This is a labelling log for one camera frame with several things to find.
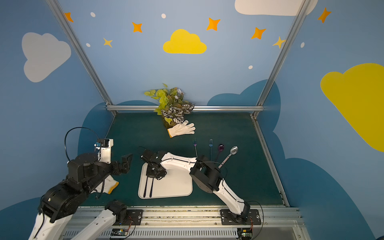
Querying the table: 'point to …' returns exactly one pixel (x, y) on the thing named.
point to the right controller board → (246, 233)
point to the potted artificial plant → (172, 106)
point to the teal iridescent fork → (195, 142)
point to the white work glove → (181, 128)
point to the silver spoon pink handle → (234, 150)
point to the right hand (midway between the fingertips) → (151, 176)
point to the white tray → (175, 184)
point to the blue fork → (211, 145)
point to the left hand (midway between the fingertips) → (121, 152)
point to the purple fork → (144, 193)
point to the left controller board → (119, 232)
